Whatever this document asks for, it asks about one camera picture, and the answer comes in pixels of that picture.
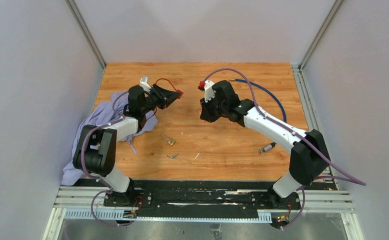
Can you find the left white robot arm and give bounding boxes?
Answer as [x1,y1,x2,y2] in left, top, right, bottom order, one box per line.
[72,84,183,207]

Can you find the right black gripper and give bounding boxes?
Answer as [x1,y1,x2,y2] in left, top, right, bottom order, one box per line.
[199,93,227,124]

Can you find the red cable lock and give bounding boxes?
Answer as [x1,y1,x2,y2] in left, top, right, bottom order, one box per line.
[154,78,184,99]

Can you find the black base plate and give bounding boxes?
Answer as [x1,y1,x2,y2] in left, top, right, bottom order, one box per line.
[103,179,305,220]

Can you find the brass padlock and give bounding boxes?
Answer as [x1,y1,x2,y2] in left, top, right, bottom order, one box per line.
[161,134,176,146]

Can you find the aluminium frame rails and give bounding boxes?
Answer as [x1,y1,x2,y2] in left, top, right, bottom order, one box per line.
[43,180,364,240]

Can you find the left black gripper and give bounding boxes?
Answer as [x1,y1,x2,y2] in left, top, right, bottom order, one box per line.
[141,84,181,115]

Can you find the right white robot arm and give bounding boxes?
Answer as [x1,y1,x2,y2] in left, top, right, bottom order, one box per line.
[198,80,330,209]

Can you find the blue cable lock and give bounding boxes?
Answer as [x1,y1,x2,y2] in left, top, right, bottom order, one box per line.
[230,78,287,155]

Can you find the lavender cloth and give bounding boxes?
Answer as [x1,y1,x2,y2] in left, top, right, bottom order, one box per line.
[61,91,159,187]

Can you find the brass padlock keys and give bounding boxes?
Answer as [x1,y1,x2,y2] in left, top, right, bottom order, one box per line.
[167,154,179,161]

